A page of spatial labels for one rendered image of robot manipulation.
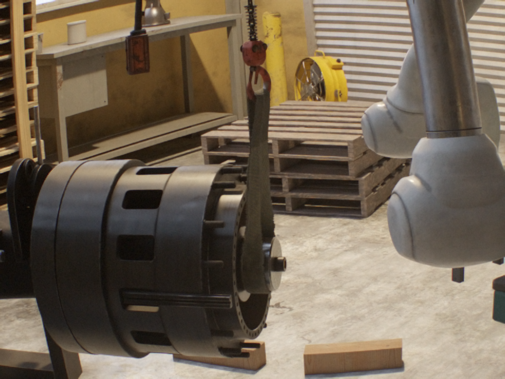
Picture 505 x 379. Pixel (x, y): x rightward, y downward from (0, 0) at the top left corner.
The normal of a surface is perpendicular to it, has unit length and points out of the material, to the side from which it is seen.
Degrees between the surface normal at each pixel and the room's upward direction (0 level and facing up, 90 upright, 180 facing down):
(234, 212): 33
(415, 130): 102
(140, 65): 90
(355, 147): 90
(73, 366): 90
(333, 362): 90
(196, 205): 38
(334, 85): 79
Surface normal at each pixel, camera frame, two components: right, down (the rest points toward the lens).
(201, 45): 0.76, 0.11
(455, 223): 0.09, 0.01
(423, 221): -0.37, 0.07
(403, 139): 0.12, 0.42
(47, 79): -0.64, 0.24
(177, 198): -0.19, -0.66
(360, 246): -0.07, -0.97
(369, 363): -0.11, 0.25
